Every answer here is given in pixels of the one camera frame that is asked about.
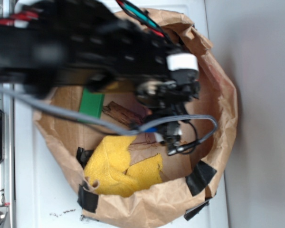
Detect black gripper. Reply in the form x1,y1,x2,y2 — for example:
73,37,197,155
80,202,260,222
135,53,200,156

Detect brown wood bark piece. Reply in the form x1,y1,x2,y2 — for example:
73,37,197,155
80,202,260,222
101,101,143,130

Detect black tape bottom right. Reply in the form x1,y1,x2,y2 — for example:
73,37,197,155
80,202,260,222
185,161,217,196

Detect yellow cloth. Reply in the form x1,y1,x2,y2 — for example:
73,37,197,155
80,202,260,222
84,136,163,197

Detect red green wire bundle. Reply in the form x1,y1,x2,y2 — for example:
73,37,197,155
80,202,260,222
116,0,174,45

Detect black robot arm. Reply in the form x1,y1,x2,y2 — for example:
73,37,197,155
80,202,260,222
0,0,200,155

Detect brown paper bag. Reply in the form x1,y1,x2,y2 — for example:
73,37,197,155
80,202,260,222
34,9,238,228

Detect aluminium frame rail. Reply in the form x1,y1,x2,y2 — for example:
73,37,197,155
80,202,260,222
0,0,16,228

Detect thin black cable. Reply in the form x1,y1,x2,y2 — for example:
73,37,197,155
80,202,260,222
167,120,200,156

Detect black tape bottom left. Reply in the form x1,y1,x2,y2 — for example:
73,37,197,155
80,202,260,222
77,182,99,213

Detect black tape inside left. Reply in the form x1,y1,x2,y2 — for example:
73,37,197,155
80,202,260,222
76,147,94,169

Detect black tape lower right edge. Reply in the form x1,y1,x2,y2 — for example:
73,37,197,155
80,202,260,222
183,198,210,221

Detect grey cable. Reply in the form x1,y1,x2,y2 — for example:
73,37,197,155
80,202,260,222
0,85,219,144

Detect green rectangular block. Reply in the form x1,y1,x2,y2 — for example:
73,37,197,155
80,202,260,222
79,88,105,119

